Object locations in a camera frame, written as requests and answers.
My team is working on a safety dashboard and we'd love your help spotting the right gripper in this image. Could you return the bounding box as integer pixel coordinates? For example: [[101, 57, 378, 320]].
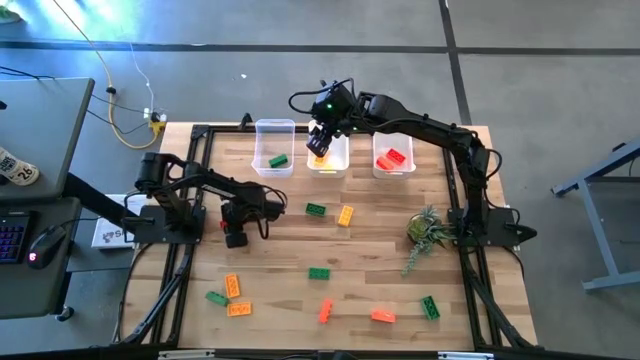
[[305, 83, 359, 159]]

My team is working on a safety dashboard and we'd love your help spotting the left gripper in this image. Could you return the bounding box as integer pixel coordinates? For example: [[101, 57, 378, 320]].
[[219, 197, 261, 250]]

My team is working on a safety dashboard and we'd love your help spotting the right clear plastic bin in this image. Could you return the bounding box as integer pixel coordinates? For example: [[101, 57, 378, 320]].
[[372, 130, 417, 180]]

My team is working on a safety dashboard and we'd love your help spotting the white printed box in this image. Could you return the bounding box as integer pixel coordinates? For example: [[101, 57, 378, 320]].
[[90, 193, 151, 250]]

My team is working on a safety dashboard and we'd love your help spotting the potted green succulent plant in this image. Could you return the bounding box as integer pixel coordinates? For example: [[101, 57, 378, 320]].
[[401, 203, 457, 277]]

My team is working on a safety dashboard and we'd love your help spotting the black desk support bar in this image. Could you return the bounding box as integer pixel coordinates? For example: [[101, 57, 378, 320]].
[[62, 172, 151, 231]]

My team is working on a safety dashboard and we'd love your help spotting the black computer mouse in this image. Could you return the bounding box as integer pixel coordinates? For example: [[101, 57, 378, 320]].
[[26, 224, 68, 271]]

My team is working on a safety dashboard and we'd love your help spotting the dark grey desk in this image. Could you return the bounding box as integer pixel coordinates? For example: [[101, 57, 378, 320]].
[[0, 196, 84, 321]]

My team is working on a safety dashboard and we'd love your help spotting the backlit black keyboard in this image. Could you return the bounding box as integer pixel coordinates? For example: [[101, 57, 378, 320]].
[[0, 212, 32, 265]]

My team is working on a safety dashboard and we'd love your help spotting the white printed pouch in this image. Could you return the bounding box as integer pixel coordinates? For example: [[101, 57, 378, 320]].
[[0, 146, 41, 188]]

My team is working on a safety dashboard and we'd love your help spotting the white plastic handled bin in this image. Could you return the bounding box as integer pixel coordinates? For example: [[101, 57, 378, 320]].
[[305, 118, 350, 180]]

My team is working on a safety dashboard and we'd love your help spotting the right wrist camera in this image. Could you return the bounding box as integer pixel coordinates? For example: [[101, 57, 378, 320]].
[[309, 85, 335, 126]]

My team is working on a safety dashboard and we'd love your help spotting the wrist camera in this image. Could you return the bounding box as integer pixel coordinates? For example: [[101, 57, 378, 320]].
[[309, 85, 335, 126], [257, 187, 289, 221]]

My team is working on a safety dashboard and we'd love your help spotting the clear plastic handled bin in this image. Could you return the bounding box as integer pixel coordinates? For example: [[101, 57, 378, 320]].
[[250, 118, 296, 179]]

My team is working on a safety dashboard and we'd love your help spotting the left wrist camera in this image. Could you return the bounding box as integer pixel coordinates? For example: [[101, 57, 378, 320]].
[[257, 187, 289, 221]]

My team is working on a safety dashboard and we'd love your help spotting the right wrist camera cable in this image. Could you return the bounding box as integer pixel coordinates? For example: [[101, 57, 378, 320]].
[[287, 77, 354, 117]]

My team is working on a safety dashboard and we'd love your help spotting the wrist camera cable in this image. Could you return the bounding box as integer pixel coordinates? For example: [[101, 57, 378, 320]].
[[253, 183, 290, 241], [287, 77, 354, 117]]

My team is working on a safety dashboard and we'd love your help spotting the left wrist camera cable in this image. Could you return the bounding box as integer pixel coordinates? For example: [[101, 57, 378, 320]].
[[253, 183, 290, 241]]

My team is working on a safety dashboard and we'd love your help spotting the black aluminium rig frame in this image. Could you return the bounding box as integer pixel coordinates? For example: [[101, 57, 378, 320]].
[[112, 122, 539, 351]]

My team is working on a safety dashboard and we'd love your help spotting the silver aluminium bracket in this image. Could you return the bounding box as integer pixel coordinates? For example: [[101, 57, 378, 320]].
[[437, 350, 496, 360], [157, 348, 217, 360]]

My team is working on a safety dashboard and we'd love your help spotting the yellow extension cord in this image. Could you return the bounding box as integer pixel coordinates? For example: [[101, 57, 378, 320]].
[[52, 0, 167, 151]]

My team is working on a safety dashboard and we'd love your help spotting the white charger cable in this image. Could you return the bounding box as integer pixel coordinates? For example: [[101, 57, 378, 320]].
[[127, 42, 156, 121]]

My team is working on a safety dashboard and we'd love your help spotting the grey metal table frame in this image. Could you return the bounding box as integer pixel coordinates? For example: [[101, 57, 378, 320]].
[[551, 138, 640, 294]]

